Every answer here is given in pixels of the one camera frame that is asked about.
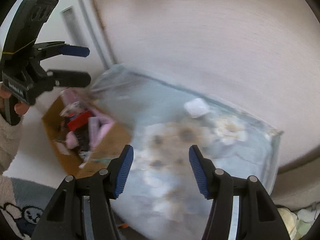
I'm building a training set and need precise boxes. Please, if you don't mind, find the red cardboard box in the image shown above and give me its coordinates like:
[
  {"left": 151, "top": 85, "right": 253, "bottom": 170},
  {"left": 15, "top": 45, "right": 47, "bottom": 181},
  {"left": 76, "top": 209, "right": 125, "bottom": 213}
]
[{"left": 67, "top": 111, "right": 93, "bottom": 132}]

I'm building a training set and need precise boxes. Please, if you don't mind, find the pink long cosmetic box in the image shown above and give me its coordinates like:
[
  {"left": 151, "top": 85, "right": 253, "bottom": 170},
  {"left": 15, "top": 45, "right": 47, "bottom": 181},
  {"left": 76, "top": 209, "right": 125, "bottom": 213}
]
[{"left": 88, "top": 116, "right": 114, "bottom": 150}]

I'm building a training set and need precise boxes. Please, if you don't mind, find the white plastic case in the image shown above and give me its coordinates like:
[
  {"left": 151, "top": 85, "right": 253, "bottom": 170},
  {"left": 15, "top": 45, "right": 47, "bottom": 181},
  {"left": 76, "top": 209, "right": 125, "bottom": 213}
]
[{"left": 184, "top": 98, "right": 210, "bottom": 119}]

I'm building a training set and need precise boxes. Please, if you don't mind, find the pink fuzzy sock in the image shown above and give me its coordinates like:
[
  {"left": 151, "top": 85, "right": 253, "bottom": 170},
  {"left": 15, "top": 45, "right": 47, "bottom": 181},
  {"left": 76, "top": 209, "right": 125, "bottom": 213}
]
[{"left": 66, "top": 131, "right": 79, "bottom": 149}]

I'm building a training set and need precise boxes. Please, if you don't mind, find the white fleece sleeve forearm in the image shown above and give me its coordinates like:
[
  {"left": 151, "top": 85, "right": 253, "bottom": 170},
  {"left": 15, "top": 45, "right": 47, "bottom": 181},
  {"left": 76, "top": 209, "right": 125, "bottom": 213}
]
[{"left": 0, "top": 112, "right": 25, "bottom": 208}]

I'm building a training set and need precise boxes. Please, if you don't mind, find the person left hand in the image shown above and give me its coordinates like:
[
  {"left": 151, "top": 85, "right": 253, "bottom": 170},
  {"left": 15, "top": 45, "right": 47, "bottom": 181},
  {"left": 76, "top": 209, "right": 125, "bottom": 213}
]
[{"left": 0, "top": 87, "right": 30, "bottom": 117}]

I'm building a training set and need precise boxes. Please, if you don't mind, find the grey cartoon blanket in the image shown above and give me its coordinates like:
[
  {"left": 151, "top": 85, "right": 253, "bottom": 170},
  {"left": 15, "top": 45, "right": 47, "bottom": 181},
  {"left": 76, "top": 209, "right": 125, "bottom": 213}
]
[{"left": 1, "top": 176, "right": 56, "bottom": 239}]

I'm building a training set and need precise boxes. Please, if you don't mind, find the light blue floral cloth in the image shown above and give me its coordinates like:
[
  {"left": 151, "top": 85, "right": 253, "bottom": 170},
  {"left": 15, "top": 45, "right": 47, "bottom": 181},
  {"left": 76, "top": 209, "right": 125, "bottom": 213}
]
[{"left": 91, "top": 65, "right": 283, "bottom": 239}]

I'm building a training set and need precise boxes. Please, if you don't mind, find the brown cardboard box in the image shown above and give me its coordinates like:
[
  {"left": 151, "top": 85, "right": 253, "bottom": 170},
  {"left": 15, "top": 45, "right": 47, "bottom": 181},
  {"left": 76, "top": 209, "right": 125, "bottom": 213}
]
[{"left": 42, "top": 95, "right": 131, "bottom": 178}]

